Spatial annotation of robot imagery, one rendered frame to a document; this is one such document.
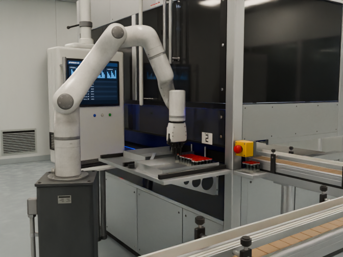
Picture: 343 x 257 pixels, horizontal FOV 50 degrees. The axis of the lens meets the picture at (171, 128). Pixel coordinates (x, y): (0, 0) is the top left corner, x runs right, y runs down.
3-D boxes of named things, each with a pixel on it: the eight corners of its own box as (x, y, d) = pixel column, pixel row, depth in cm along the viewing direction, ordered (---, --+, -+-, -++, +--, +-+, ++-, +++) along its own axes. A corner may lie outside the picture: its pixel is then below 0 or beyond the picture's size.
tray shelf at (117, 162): (165, 153, 243) (165, 150, 243) (241, 171, 186) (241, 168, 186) (98, 160, 216) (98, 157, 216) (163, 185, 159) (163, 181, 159)
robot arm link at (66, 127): (53, 140, 166) (51, 87, 164) (55, 135, 184) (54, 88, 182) (80, 139, 169) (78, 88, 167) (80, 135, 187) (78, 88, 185)
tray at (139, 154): (169, 151, 239) (169, 146, 239) (194, 156, 218) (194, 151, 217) (123, 156, 220) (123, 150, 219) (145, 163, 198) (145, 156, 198)
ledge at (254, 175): (252, 171, 188) (252, 167, 188) (272, 175, 177) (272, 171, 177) (233, 174, 180) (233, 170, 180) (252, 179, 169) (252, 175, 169)
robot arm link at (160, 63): (144, 60, 191) (167, 113, 196) (149, 57, 175) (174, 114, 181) (159, 53, 192) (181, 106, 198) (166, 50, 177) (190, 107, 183)
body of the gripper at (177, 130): (180, 119, 192) (180, 139, 193) (164, 120, 186) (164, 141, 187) (189, 120, 186) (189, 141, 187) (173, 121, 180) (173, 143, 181)
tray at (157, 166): (188, 160, 205) (188, 154, 204) (219, 169, 183) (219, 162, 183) (134, 168, 186) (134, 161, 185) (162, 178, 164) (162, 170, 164)
